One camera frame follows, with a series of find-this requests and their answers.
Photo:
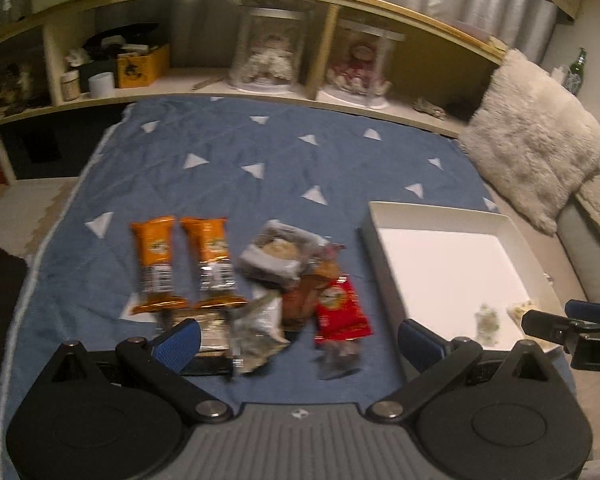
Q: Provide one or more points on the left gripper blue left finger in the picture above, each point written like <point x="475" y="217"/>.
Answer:
<point x="177" y="347"/>

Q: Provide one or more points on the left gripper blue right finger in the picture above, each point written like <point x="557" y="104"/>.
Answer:
<point x="421" y="347"/>

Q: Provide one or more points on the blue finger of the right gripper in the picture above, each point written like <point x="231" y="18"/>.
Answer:
<point x="583" y="310"/>

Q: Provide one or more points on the silver cracker pack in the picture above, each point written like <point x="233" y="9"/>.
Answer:
<point x="214" y="357"/>

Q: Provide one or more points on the white green dotted candy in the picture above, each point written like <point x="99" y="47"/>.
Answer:
<point x="487" y="326"/>

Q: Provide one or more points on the silver foil snack packet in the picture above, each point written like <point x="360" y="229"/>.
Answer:
<point x="256" y="332"/>

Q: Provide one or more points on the small clear candy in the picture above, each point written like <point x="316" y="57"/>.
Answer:
<point x="339" y="358"/>

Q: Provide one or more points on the red snack packet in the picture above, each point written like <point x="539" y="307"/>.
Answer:
<point x="339" y="315"/>

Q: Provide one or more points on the orange snack bar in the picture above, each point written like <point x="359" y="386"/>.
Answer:
<point x="208" y="242"/>
<point x="153" y="243"/>

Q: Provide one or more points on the brown chocolate snack packet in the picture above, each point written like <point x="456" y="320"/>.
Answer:
<point x="300" y="302"/>

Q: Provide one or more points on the clear cookie pack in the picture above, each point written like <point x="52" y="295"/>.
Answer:
<point x="280" y="253"/>

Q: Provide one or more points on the grey bed cushion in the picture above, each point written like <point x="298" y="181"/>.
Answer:
<point x="581" y="239"/>

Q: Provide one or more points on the white shallow cardboard box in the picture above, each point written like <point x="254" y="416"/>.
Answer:
<point x="443" y="267"/>

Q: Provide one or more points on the fluffy cream pillow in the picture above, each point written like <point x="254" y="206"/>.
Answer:
<point x="532" y="140"/>

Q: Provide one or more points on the blue quilt with white triangles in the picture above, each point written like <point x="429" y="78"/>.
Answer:
<point x="245" y="161"/>

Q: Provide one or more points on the green glass bottle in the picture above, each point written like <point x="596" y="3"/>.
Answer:
<point x="575" y="77"/>

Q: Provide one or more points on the small grey figurine on shelf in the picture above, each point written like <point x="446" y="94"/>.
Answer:
<point x="425" y="107"/>

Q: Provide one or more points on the white cylindrical cup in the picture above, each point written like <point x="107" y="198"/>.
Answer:
<point x="102" y="86"/>

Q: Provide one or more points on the yellow cardboard box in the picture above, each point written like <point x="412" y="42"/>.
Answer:
<point x="139" y="71"/>

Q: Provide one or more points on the red dress doll in case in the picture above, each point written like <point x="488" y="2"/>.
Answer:
<point x="357" y="69"/>

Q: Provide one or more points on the small jar on shelf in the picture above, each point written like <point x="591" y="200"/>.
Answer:
<point x="70" y="85"/>

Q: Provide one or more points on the white dress doll in case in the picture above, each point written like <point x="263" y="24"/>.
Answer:
<point x="269" y="49"/>

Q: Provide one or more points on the wooden bedside shelf unit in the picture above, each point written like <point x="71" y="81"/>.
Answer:
<point x="42" y="135"/>

